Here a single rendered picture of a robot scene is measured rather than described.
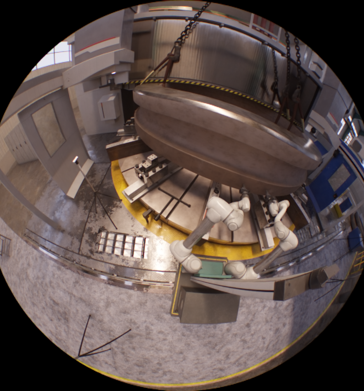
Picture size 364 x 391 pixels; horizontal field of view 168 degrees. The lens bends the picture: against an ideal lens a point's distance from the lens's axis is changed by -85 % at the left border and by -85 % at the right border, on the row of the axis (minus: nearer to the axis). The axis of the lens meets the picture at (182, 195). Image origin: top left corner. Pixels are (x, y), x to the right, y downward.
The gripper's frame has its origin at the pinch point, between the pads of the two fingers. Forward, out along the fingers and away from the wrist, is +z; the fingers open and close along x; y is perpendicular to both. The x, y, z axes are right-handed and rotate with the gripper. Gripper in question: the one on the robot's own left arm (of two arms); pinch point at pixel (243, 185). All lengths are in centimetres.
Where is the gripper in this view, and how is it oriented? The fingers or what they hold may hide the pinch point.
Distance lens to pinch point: 168.6
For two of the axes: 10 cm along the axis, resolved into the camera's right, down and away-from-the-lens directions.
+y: 1.1, -5.7, -8.2
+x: -9.7, -2.3, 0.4
